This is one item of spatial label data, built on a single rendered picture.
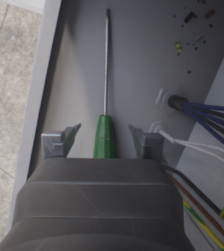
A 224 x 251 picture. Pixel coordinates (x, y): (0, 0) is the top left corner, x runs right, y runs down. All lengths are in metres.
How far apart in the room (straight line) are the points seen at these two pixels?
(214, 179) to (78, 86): 0.16
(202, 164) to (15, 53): 0.78
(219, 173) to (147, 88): 0.11
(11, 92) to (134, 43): 0.73
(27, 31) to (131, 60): 0.69
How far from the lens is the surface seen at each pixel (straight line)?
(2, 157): 1.00
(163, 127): 0.22
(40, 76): 0.17
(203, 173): 0.21
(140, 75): 0.20
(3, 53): 0.87
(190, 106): 0.19
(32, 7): 0.62
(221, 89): 0.22
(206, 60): 0.24
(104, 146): 0.19
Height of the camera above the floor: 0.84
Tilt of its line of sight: 66 degrees down
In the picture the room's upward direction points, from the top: 144 degrees clockwise
